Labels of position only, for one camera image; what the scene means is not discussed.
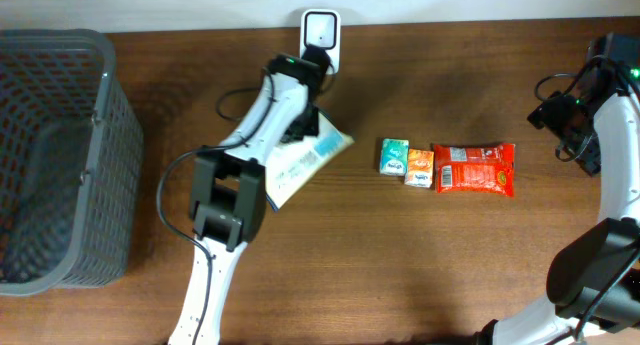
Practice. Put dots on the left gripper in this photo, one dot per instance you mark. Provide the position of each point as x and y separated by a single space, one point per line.
309 120

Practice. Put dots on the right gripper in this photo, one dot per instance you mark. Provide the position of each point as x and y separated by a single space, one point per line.
549 113

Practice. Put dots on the yellow wet wipes pack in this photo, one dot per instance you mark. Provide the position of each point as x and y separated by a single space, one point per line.
290 166

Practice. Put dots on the green tissue pack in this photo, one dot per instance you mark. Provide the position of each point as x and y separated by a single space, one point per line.
394 157

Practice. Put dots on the red snack bag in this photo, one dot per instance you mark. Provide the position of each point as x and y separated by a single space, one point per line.
485 169

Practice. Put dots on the orange tissue pack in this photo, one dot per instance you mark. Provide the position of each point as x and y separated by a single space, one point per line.
419 168

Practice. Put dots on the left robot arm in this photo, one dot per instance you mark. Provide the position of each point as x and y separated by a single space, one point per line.
228 193

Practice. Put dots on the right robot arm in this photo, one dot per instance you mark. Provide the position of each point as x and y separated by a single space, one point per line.
592 286

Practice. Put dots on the white barcode scanner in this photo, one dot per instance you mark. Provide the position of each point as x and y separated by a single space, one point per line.
322 28

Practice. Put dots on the grey plastic mesh basket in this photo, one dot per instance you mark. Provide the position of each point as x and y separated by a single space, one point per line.
71 156

